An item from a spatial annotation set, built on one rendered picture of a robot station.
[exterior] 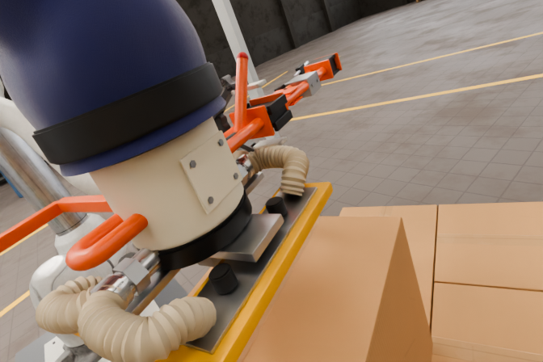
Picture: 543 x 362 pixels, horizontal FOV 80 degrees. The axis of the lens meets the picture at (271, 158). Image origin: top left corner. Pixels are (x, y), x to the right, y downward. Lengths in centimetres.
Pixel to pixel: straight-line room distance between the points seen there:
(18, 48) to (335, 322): 53
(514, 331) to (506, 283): 15
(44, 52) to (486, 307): 107
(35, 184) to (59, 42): 83
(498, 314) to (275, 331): 66
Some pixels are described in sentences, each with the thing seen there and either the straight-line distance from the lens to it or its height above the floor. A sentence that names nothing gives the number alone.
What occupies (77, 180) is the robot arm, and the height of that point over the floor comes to 123.
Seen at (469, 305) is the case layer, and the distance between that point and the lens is 110.
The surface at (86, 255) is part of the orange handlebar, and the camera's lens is 39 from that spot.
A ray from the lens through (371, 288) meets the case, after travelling 61.
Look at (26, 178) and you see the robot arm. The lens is 115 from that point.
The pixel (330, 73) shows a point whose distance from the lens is 90.
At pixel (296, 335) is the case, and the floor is 94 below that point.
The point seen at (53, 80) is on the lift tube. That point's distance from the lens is 36.
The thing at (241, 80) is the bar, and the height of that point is 132.
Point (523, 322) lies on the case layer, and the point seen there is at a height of 54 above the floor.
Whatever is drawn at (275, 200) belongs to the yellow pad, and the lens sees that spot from 48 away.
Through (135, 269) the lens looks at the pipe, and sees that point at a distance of 43.
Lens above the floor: 138
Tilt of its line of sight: 21 degrees down
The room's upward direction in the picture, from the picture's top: 21 degrees counter-clockwise
